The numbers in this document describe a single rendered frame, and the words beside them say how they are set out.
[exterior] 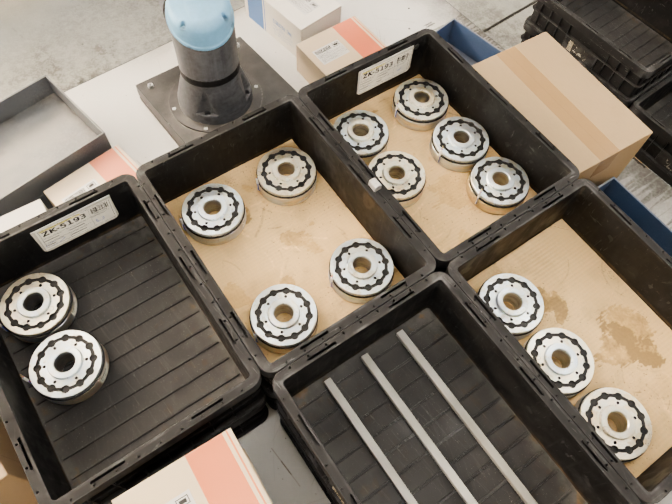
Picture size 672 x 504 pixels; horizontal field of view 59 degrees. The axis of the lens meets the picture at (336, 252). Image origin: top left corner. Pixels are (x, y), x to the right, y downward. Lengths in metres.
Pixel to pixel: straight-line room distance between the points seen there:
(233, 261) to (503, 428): 0.49
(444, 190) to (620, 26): 1.12
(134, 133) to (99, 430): 0.65
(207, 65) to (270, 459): 0.70
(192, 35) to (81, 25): 1.61
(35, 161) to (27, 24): 1.54
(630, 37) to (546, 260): 1.11
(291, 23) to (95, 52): 1.32
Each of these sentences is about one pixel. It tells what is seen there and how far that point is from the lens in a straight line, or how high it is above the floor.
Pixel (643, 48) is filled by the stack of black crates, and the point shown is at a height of 0.49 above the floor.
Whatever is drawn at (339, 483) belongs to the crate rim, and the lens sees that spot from 0.78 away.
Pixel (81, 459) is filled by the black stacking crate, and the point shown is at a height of 0.83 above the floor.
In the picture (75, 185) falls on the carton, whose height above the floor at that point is 0.77.
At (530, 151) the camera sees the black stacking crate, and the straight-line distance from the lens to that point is 1.09.
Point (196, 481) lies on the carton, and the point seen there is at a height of 0.92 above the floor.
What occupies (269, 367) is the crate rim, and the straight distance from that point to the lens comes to 0.81.
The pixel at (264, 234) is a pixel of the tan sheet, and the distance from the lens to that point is 1.01.
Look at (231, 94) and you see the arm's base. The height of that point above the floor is 0.81.
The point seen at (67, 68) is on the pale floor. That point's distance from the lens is 2.56.
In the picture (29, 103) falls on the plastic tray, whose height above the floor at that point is 0.76.
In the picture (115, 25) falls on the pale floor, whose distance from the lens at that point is 2.67.
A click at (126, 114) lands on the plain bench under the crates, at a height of 0.70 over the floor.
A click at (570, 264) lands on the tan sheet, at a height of 0.83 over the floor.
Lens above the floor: 1.70
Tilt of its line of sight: 62 degrees down
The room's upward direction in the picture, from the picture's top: 5 degrees clockwise
